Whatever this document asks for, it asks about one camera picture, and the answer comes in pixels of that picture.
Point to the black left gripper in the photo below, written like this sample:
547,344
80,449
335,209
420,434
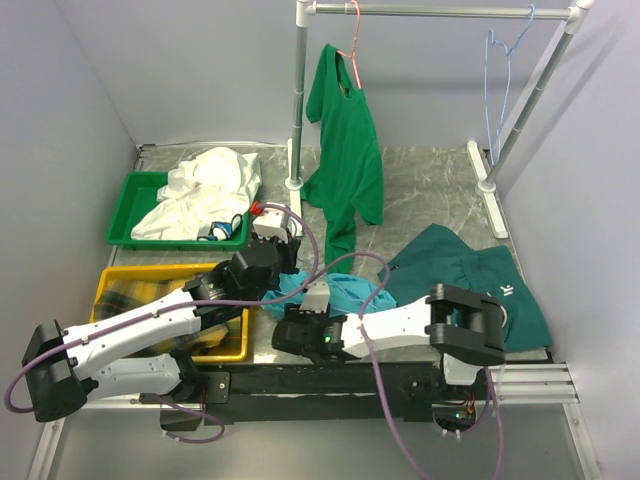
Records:
290,251

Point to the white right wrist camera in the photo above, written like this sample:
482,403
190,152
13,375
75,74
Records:
317,296

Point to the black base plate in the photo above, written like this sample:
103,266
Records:
293,392

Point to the blue white small item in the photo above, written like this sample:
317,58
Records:
220,230

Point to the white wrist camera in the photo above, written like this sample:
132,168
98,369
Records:
270,223
317,296

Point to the pink wire hanger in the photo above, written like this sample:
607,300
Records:
353,53

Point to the green t shirt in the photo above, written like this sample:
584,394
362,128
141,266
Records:
349,180

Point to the light blue t shirt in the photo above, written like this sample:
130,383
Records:
339,305

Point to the yellow plastic bin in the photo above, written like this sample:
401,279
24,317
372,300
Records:
168,272

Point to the green plastic tray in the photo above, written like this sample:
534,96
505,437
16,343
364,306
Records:
137,198

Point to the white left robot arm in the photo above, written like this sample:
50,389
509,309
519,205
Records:
65,368

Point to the yellow plaid cloth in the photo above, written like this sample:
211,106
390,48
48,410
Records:
122,295

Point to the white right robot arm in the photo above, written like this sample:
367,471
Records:
464,326

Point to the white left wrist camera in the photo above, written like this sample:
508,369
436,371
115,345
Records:
270,223

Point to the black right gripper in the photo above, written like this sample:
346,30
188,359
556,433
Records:
292,313

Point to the dark teal garment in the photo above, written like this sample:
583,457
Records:
437,255

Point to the white shirt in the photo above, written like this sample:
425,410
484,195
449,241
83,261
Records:
213,186

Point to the grey white clothes rack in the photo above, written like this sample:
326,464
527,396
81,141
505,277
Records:
486,172

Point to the blue wire hanger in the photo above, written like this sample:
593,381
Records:
494,128
346,293

